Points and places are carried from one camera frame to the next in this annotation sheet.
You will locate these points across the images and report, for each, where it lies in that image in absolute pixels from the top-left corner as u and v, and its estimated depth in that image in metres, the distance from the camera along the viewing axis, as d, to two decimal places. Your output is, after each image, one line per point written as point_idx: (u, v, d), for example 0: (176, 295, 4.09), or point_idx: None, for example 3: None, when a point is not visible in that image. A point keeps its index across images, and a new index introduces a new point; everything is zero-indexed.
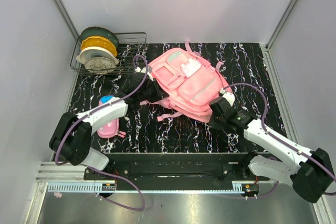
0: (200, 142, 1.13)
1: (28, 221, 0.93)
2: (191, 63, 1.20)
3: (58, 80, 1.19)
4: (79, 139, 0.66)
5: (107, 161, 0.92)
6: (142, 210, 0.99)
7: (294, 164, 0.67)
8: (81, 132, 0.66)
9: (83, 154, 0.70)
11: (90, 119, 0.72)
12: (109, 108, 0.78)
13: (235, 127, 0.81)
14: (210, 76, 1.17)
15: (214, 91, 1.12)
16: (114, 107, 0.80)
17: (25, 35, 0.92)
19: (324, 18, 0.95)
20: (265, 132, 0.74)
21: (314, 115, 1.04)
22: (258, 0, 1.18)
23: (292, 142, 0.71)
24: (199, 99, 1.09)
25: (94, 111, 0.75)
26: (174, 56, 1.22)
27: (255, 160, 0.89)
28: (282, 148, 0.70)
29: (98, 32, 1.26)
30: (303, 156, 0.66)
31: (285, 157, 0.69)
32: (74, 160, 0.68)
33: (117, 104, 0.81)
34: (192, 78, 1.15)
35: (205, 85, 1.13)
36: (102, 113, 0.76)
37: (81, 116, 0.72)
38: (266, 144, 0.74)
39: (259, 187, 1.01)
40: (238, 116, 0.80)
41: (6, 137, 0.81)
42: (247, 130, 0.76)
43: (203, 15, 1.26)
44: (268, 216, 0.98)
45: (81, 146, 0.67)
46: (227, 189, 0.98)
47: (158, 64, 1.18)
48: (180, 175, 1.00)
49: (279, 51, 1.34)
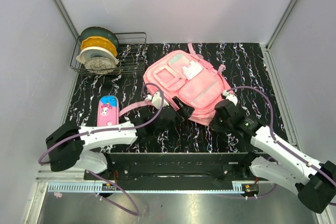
0: (200, 142, 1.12)
1: (28, 221, 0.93)
2: (193, 65, 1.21)
3: (58, 81, 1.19)
4: (66, 153, 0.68)
5: (103, 169, 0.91)
6: (137, 214, 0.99)
7: (303, 176, 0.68)
8: (71, 148, 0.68)
9: (66, 167, 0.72)
11: (88, 138, 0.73)
12: (116, 134, 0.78)
13: (242, 132, 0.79)
14: (211, 78, 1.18)
15: (216, 93, 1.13)
16: (121, 134, 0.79)
17: (25, 35, 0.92)
19: (324, 18, 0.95)
20: (274, 141, 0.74)
21: (314, 115, 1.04)
22: (258, 0, 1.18)
23: (301, 153, 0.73)
24: (199, 102, 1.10)
25: (97, 131, 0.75)
26: (175, 59, 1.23)
27: (256, 161, 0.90)
28: (292, 159, 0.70)
29: (98, 32, 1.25)
30: (313, 168, 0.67)
31: (294, 167, 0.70)
32: (54, 168, 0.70)
33: (126, 131, 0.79)
34: (193, 80, 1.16)
35: (206, 87, 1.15)
36: (105, 135, 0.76)
37: (83, 131, 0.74)
38: (274, 152, 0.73)
39: (259, 187, 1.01)
40: (245, 121, 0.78)
41: (6, 137, 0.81)
42: (255, 137, 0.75)
43: (203, 15, 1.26)
44: (267, 216, 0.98)
45: (66, 158, 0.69)
46: (227, 189, 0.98)
47: (159, 66, 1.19)
48: (180, 175, 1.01)
49: (279, 51, 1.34)
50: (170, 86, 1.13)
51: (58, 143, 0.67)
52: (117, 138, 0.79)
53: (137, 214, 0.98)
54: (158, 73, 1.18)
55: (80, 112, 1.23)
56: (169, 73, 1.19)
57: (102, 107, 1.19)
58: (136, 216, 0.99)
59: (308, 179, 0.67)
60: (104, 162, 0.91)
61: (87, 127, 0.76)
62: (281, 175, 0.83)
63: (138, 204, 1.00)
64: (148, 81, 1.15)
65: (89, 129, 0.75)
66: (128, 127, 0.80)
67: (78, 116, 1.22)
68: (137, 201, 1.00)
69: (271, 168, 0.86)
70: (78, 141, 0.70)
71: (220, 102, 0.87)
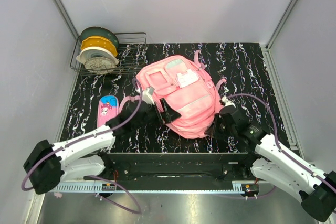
0: (200, 142, 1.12)
1: (28, 221, 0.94)
2: (189, 74, 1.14)
3: (58, 81, 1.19)
4: (45, 173, 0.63)
5: (101, 169, 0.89)
6: (139, 213, 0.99)
7: (307, 185, 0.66)
8: (48, 167, 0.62)
9: (51, 184, 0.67)
11: (63, 153, 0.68)
12: (92, 141, 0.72)
13: (247, 140, 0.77)
14: (204, 91, 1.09)
15: (203, 107, 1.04)
16: (97, 139, 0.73)
17: (25, 36, 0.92)
19: (324, 18, 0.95)
20: (279, 150, 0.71)
21: (314, 115, 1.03)
22: (258, 0, 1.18)
23: (306, 162, 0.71)
24: (184, 112, 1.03)
25: (71, 144, 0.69)
26: (173, 64, 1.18)
27: (258, 163, 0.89)
28: (296, 168, 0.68)
29: (98, 32, 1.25)
30: (318, 178, 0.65)
31: (298, 177, 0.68)
32: (39, 189, 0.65)
33: (103, 135, 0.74)
34: (184, 89, 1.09)
35: (195, 98, 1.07)
36: (81, 145, 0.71)
37: (56, 148, 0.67)
38: (279, 161, 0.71)
39: (259, 187, 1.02)
40: (251, 129, 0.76)
41: (6, 137, 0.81)
42: (260, 145, 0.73)
43: (202, 15, 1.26)
44: (268, 215, 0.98)
45: (46, 178, 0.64)
46: (227, 189, 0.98)
47: (155, 68, 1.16)
48: (180, 175, 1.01)
49: (279, 51, 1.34)
50: (158, 91, 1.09)
51: (34, 166, 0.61)
52: (96, 144, 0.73)
53: (139, 213, 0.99)
54: (151, 75, 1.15)
55: (80, 112, 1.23)
56: (163, 77, 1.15)
57: (102, 107, 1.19)
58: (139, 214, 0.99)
59: (313, 189, 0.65)
60: (100, 162, 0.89)
61: (59, 142, 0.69)
62: (284, 180, 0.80)
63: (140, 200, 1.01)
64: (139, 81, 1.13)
65: (62, 144, 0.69)
66: (105, 130, 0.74)
67: (78, 116, 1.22)
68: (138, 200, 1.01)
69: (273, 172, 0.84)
70: (55, 159, 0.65)
71: (226, 107, 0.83)
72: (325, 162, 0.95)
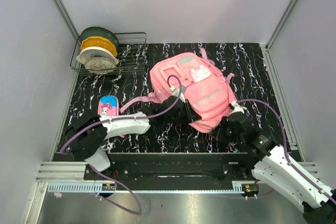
0: (200, 142, 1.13)
1: (28, 221, 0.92)
2: (201, 68, 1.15)
3: (59, 81, 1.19)
4: (90, 139, 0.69)
5: (106, 166, 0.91)
6: (140, 213, 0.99)
7: (314, 201, 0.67)
8: (95, 134, 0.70)
9: (88, 152, 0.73)
11: (108, 125, 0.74)
12: (131, 123, 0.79)
13: (255, 150, 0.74)
14: (219, 85, 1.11)
15: (219, 100, 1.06)
16: (136, 122, 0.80)
17: (25, 36, 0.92)
19: (324, 18, 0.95)
20: (287, 163, 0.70)
21: (315, 115, 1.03)
22: (258, 0, 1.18)
23: (314, 178, 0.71)
24: (201, 106, 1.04)
25: (116, 119, 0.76)
26: (185, 60, 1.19)
27: (261, 167, 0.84)
28: (304, 183, 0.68)
29: (98, 32, 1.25)
30: (325, 195, 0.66)
31: (305, 191, 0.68)
32: (77, 155, 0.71)
33: (141, 120, 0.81)
34: (199, 84, 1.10)
35: (210, 92, 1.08)
36: (123, 124, 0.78)
37: (103, 119, 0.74)
38: (287, 174, 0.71)
39: (259, 186, 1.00)
40: (260, 139, 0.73)
41: (6, 137, 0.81)
42: (269, 157, 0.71)
43: (202, 15, 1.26)
44: (267, 215, 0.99)
45: (90, 145, 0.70)
46: (227, 189, 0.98)
47: (168, 65, 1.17)
48: (180, 175, 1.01)
49: (279, 51, 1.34)
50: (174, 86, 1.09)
51: (77, 134, 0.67)
52: (133, 126, 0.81)
53: (138, 214, 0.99)
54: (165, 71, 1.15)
55: (80, 113, 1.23)
56: (176, 73, 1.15)
57: (102, 107, 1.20)
58: (137, 215, 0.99)
59: (319, 205, 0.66)
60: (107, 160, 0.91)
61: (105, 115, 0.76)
62: (287, 189, 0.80)
63: (140, 200, 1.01)
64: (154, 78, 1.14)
65: (109, 117, 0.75)
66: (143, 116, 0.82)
67: (78, 116, 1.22)
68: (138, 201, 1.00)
69: (275, 178, 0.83)
70: (101, 128, 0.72)
71: (235, 114, 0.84)
72: (325, 162, 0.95)
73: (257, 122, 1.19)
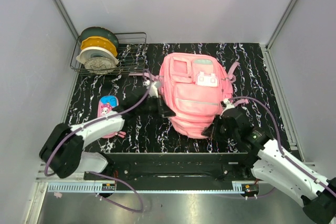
0: (200, 142, 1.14)
1: (28, 221, 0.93)
2: (211, 77, 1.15)
3: (59, 81, 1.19)
4: (69, 152, 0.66)
5: (105, 165, 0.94)
6: (142, 211, 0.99)
7: (310, 192, 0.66)
8: (72, 145, 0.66)
9: (72, 166, 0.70)
11: (82, 132, 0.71)
12: (104, 123, 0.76)
13: (250, 145, 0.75)
14: (214, 98, 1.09)
15: (205, 110, 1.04)
16: (109, 121, 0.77)
17: (25, 36, 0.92)
19: (324, 17, 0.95)
20: (282, 156, 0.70)
21: (314, 115, 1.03)
22: (258, 1, 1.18)
23: (309, 168, 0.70)
24: (184, 105, 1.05)
25: (88, 124, 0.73)
26: (202, 62, 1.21)
27: (260, 164, 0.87)
28: (299, 174, 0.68)
29: (98, 32, 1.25)
30: (321, 185, 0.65)
31: (301, 182, 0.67)
32: (62, 172, 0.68)
33: (114, 118, 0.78)
34: (197, 87, 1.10)
35: (202, 100, 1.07)
36: (97, 127, 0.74)
37: (74, 129, 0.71)
38: (282, 167, 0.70)
39: (260, 186, 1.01)
40: (253, 134, 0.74)
41: (6, 137, 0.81)
42: (263, 151, 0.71)
43: (202, 15, 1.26)
44: (267, 215, 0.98)
45: (70, 158, 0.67)
46: (227, 189, 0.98)
47: (182, 59, 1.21)
48: (180, 175, 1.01)
49: (279, 50, 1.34)
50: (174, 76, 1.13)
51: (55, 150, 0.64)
52: (108, 126, 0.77)
53: (141, 211, 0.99)
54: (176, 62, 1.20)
55: (80, 113, 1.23)
56: (186, 68, 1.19)
57: (102, 107, 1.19)
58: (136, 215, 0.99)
59: (315, 195, 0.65)
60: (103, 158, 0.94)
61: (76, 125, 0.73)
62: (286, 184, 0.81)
63: (140, 201, 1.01)
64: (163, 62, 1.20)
65: (80, 125, 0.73)
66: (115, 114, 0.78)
67: (78, 116, 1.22)
68: (137, 199, 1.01)
69: (274, 174, 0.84)
70: (76, 137, 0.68)
71: (229, 110, 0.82)
72: (325, 162, 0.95)
73: (257, 122, 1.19)
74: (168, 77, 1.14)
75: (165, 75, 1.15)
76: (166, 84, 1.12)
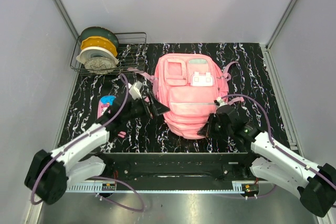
0: (201, 142, 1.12)
1: (28, 221, 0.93)
2: (206, 76, 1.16)
3: (58, 81, 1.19)
4: (53, 180, 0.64)
5: (103, 167, 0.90)
6: (142, 211, 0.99)
7: (302, 179, 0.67)
8: (54, 173, 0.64)
9: (59, 192, 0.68)
11: (64, 158, 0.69)
12: (88, 140, 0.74)
13: (242, 139, 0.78)
14: (210, 98, 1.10)
15: (199, 112, 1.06)
16: (93, 137, 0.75)
17: (25, 36, 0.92)
19: (324, 17, 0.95)
20: (272, 146, 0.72)
21: (315, 115, 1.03)
22: (258, 0, 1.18)
23: (300, 157, 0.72)
24: (178, 107, 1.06)
25: (70, 146, 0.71)
26: (197, 62, 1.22)
27: (257, 162, 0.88)
28: (289, 162, 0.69)
29: (99, 32, 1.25)
30: (311, 171, 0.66)
31: (292, 170, 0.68)
32: (50, 200, 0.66)
33: (97, 133, 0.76)
34: (192, 88, 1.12)
35: (197, 100, 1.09)
36: (79, 147, 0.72)
37: (55, 153, 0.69)
38: (273, 157, 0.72)
39: (259, 187, 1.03)
40: (245, 128, 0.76)
41: (6, 137, 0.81)
42: (254, 143, 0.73)
43: (203, 15, 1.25)
44: (267, 215, 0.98)
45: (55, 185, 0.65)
46: (227, 189, 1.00)
47: (177, 60, 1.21)
48: (180, 175, 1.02)
49: (279, 50, 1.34)
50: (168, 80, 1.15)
51: (40, 177, 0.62)
52: (93, 142, 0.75)
53: (141, 211, 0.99)
54: (170, 64, 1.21)
55: (80, 112, 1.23)
56: (180, 70, 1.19)
57: (102, 107, 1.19)
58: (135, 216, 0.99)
59: (307, 181, 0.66)
60: (100, 161, 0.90)
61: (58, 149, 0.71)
62: (283, 178, 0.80)
63: (139, 201, 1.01)
64: (158, 65, 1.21)
65: (61, 148, 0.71)
66: (97, 127, 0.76)
67: (78, 116, 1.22)
68: (139, 200, 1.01)
69: (272, 170, 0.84)
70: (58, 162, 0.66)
71: (222, 108, 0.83)
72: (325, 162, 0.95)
73: (257, 122, 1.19)
74: (163, 81, 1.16)
75: (160, 78, 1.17)
76: (161, 88, 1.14)
